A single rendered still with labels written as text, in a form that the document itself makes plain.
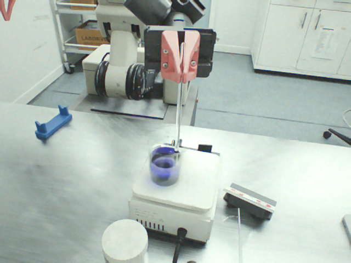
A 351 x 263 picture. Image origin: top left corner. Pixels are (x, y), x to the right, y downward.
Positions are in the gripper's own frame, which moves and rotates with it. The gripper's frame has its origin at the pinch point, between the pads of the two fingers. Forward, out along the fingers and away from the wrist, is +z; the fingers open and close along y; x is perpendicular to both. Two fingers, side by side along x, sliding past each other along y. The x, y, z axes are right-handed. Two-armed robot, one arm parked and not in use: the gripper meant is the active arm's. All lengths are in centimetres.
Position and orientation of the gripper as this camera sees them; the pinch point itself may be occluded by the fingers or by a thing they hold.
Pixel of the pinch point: (181, 75)
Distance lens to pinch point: 33.1
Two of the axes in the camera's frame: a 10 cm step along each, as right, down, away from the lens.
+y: 10.0, 0.2, 0.4
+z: 0.2, 6.0, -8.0
